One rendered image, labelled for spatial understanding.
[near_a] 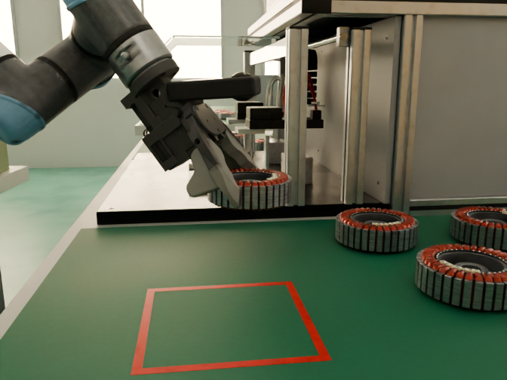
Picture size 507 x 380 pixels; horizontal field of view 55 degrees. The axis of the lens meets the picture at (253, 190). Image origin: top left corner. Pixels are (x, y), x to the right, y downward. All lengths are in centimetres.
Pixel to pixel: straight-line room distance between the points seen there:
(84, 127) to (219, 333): 543
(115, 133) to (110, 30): 514
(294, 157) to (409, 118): 19
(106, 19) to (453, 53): 53
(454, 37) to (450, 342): 53
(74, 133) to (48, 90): 516
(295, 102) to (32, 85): 38
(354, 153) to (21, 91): 50
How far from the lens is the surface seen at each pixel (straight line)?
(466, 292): 52
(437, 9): 84
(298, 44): 79
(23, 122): 69
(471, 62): 88
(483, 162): 91
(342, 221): 68
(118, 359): 43
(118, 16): 65
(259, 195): 59
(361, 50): 81
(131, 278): 58
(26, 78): 70
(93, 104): 579
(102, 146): 582
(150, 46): 64
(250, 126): 94
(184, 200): 84
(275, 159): 120
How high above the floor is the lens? 97
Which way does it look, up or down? 13 degrees down
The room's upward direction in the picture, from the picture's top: straight up
